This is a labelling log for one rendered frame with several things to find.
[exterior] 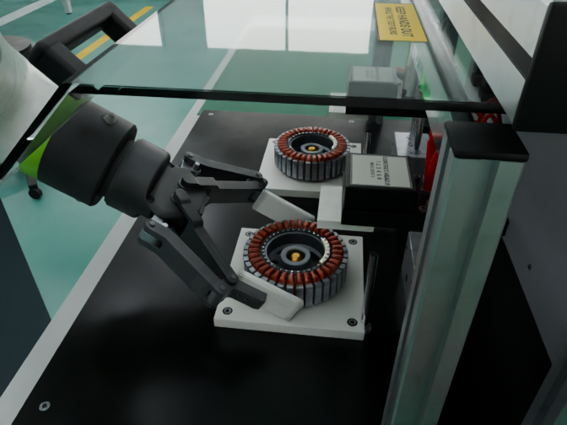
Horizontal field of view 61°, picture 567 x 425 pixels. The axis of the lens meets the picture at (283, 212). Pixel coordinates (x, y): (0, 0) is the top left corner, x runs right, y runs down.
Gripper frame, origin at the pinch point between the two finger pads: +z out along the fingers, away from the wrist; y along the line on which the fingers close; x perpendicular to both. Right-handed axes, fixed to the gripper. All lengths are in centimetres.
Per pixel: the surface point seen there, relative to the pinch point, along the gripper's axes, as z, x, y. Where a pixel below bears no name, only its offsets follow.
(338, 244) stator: 3.3, 3.6, -1.3
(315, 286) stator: 1.7, 2.5, 5.0
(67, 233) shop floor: -43, -119, -93
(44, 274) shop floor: -40, -117, -70
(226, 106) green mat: -14, -15, -50
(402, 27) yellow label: -6.8, 26.6, 5.9
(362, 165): -0.5, 13.4, -0.8
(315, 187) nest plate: 2.1, -1.4, -17.6
